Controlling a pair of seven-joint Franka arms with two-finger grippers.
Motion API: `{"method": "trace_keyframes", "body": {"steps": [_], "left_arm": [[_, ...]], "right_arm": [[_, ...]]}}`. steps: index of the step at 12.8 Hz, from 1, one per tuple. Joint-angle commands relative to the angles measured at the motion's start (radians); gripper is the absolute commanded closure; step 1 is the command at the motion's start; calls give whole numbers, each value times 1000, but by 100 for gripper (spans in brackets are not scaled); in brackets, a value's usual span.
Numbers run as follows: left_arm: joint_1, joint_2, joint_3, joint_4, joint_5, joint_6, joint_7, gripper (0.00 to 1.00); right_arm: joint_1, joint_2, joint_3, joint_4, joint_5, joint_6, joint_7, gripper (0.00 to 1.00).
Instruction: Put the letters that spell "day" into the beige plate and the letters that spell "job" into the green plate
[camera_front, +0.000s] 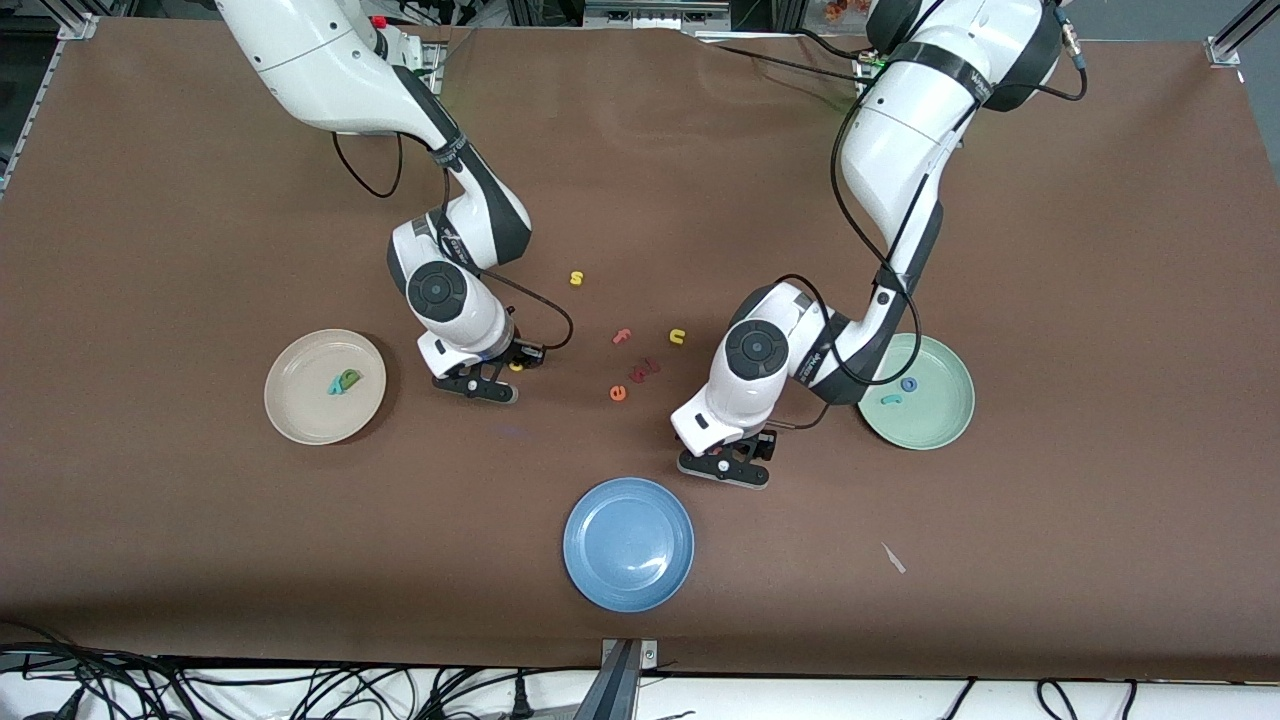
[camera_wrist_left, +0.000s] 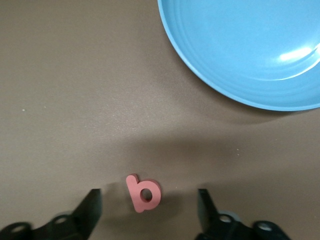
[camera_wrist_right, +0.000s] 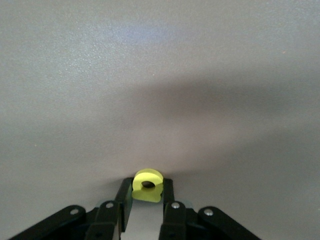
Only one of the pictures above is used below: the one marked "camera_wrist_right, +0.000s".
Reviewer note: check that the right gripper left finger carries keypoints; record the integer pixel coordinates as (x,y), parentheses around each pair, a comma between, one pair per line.
(105,222)

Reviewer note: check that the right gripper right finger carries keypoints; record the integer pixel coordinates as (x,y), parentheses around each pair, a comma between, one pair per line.
(175,222)

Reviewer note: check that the yellow foam letter a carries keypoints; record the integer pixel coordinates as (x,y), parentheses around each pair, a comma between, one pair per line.
(147,195)

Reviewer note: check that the brown table cover sheet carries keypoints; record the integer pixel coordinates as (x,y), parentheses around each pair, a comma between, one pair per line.
(160,75)

